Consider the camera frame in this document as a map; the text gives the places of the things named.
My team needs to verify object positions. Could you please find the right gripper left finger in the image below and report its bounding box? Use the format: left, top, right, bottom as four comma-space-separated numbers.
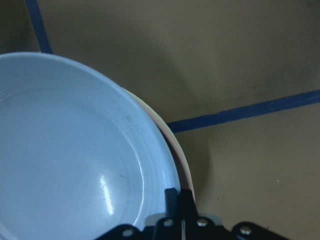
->
99, 188, 183, 240

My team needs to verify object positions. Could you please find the pink plate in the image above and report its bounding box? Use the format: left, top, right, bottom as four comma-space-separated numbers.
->
125, 89, 196, 201

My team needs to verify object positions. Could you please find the blue plate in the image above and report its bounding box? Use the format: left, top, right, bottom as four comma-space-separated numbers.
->
0, 52, 180, 240

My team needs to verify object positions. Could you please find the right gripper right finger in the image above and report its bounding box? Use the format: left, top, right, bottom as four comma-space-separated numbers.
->
179, 189, 286, 240

